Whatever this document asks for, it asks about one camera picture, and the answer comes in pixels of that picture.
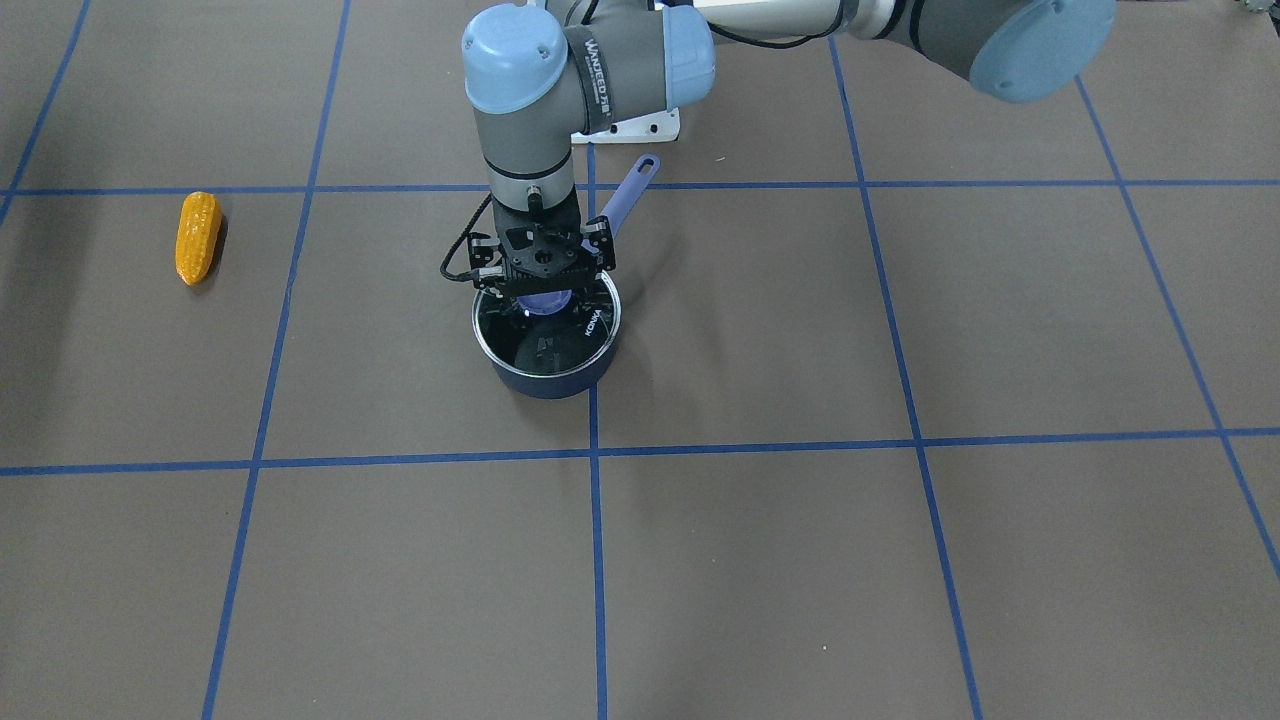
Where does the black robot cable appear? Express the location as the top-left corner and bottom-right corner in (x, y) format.
(439, 196), (497, 284)

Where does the glass pot lid blue knob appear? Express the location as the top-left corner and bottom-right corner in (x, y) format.
(471, 273), (622, 398)

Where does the brown paper table mat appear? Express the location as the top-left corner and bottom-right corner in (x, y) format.
(3, 1), (1277, 719)

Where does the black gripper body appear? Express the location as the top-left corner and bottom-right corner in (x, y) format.
(470, 193), (616, 299)

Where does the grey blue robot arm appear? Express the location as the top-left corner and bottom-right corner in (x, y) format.
(440, 1), (1116, 299)

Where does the yellow plastic corn cob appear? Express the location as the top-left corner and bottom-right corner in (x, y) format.
(174, 191), (224, 287)

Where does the dark blue saucepan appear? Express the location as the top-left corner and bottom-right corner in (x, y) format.
(465, 154), (660, 398)

